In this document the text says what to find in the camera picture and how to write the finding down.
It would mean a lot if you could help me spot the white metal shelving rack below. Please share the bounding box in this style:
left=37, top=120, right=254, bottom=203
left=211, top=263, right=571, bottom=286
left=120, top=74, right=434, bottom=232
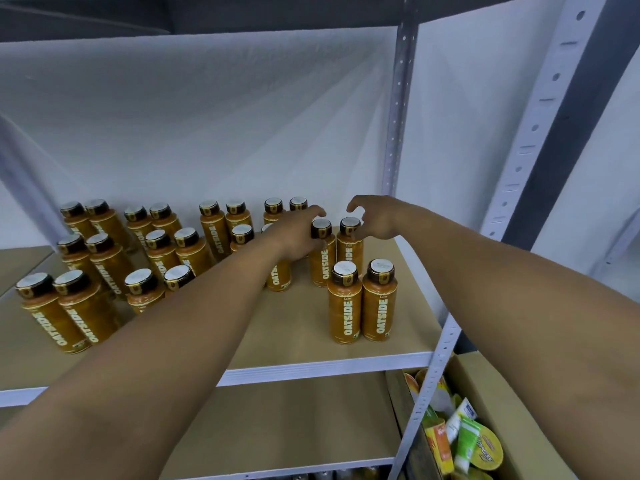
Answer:
left=0, top=0, right=640, bottom=480

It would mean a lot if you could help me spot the person's right forearm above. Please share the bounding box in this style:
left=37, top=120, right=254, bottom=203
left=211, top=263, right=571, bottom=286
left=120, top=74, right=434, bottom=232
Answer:
left=395, top=199, right=640, bottom=480

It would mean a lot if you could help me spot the person's left hand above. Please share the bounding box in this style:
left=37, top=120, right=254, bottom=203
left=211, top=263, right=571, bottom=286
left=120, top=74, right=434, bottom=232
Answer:
left=261, top=203, right=329, bottom=265

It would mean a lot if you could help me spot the person's right hand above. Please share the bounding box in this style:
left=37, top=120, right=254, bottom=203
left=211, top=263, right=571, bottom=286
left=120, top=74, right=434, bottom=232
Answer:
left=345, top=193, right=415, bottom=243

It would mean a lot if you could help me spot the orange bottle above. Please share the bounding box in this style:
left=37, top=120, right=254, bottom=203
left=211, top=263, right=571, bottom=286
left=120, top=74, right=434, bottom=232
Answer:
left=309, top=217, right=338, bottom=288
left=336, top=215, right=366, bottom=277

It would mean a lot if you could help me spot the person's left forearm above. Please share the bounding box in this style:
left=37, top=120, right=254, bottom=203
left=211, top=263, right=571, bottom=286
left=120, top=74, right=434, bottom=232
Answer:
left=0, top=233, right=291, bottom=480

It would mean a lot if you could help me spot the orange snack packet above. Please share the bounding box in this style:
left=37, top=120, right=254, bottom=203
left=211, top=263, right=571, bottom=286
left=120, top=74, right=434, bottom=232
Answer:
left=424, top=419, right=457, bottom=477

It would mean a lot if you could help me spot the plain brown carton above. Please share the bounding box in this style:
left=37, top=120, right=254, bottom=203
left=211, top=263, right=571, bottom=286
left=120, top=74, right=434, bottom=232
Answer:
left=384, top=349, right=583, bottom=480

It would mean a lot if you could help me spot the group of orange Oatside bottles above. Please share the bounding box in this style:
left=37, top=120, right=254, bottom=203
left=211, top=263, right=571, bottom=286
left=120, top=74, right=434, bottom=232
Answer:
left=15, top=195, right=399, bottom=355

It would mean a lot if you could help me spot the green yellow snack packet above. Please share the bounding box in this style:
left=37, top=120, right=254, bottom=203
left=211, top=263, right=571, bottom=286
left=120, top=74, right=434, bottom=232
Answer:
left=452, top=397, right=507, bottom=476

